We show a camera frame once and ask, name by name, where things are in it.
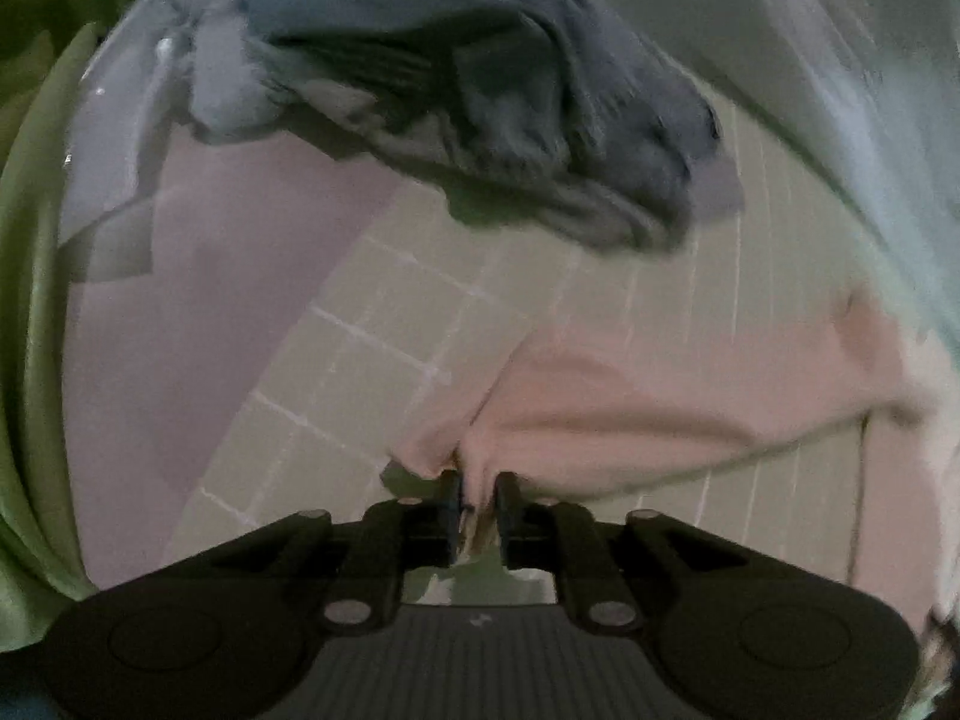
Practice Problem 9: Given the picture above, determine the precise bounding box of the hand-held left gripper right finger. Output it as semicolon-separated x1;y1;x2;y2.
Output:
495;471;792;635

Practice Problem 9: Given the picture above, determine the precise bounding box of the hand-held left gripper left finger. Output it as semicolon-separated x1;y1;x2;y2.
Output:
169;469;466;635

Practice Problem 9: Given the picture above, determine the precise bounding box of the pink garment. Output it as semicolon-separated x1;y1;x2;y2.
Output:
386;277;960;620

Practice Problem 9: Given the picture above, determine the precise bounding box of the pile of grey clothes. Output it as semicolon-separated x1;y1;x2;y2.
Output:
159;0;749;257

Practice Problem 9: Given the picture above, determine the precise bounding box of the green cloth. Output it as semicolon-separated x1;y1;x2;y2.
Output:
0;0;145;655

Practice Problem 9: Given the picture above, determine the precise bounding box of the white cloth with orange marks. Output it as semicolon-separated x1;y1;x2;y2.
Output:
592;0;960;365

